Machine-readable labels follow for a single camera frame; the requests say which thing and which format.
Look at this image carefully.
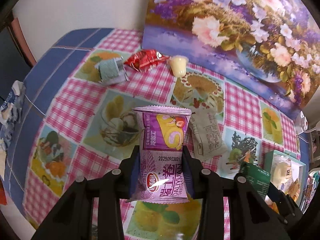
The dark green snack pack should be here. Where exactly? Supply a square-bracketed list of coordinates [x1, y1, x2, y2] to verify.
[240, 162, 271, 200]

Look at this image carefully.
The round bread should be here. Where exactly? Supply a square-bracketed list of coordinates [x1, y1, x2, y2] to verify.
[271, 155, 294, 193]

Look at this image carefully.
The beige paper snack pack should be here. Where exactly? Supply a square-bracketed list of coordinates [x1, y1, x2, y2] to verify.
[189, 109, 227, 161]

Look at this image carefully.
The purple swiss roll pack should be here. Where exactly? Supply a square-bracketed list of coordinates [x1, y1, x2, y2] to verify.
[130, 105, 191, 204]

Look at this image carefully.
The light green wafer pack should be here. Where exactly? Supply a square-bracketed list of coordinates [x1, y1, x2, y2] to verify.
[95, 57, 129, 86]

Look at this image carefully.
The yellow pudding cup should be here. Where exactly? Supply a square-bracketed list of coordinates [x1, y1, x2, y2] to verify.
[168, 55, 189, 77]

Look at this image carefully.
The red Kiss candy pack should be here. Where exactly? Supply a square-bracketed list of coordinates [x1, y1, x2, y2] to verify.
[124, 49, 169, 73]

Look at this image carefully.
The orange bread pack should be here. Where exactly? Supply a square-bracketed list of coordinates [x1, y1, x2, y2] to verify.
[287, 179, 300, 202]

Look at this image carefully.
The clutter of colourful items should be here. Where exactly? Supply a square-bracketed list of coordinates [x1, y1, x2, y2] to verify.
[300, 171, 319, 213]

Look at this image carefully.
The white teal tray box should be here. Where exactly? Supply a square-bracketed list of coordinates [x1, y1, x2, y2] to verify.
[263, 150, 306, 206]

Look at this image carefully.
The white power adapter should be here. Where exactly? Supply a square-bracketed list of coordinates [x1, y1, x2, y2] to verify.
[295, 111, 308, 134]

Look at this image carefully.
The pink checkered tablecloth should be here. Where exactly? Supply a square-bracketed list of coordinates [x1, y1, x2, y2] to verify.
[5, 29, 299, 227]

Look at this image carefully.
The flower painting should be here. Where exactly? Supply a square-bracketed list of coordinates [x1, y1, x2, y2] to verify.
[142, 0, 319, 119]

